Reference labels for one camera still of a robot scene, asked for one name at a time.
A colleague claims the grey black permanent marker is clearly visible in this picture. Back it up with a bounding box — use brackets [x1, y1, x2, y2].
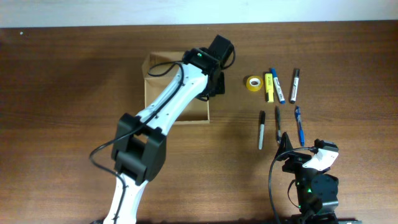
[258, 111, 266, 150]

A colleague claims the black ballpoint pen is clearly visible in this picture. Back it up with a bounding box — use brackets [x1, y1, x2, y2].
[275, 106, 282, 144]

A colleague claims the brown cardboard box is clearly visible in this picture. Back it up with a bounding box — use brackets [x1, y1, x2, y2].
[141, 51, 211, 126]

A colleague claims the yellow tape roll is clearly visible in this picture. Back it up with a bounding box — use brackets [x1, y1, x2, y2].
[246, 75, 264, 92]

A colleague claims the yellow highlighter marker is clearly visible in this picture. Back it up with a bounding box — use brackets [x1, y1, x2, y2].
[264, 73, 274, 103]

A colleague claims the blue whiteboard marker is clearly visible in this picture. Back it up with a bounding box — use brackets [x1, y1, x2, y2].
[271, 68, 285, 104]

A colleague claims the black whiteboard marker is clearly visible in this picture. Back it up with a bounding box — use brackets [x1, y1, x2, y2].
[290, 68, 300, 104]

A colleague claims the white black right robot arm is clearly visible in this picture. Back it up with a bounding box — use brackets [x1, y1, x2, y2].
[275, 133, 338, 223]

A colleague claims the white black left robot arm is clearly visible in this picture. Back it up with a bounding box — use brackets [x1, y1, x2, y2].
[89, 35, 236, 223]

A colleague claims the blue ballpoint pen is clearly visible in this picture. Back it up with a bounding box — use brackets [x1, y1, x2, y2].
[295, 106, 305, 146]

